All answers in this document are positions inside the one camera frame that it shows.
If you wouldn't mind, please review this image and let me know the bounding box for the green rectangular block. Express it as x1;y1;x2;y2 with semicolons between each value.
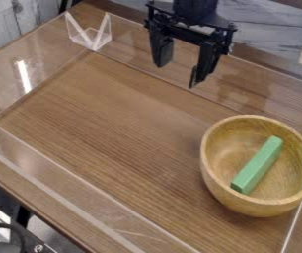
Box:
231;136;283;195

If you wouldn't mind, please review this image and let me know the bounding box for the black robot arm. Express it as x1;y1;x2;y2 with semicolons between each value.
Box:
145;0;238;88

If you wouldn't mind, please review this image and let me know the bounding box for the black table leg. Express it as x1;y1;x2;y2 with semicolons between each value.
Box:
14;206;32;228

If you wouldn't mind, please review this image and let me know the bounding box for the black cable lower left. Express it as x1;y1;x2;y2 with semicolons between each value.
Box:
0;222;28;253

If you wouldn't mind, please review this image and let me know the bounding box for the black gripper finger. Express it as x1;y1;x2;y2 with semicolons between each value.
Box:
151;27;173;67
188;42;221;89

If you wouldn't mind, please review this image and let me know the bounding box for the brown wooden bowl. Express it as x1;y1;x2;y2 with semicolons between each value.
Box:
200;115;302;217

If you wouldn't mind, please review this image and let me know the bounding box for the clear acrylic tray wall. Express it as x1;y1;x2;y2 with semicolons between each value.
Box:
0;5;302;253

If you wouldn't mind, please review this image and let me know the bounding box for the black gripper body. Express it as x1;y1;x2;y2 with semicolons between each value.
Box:
145;0;238;55

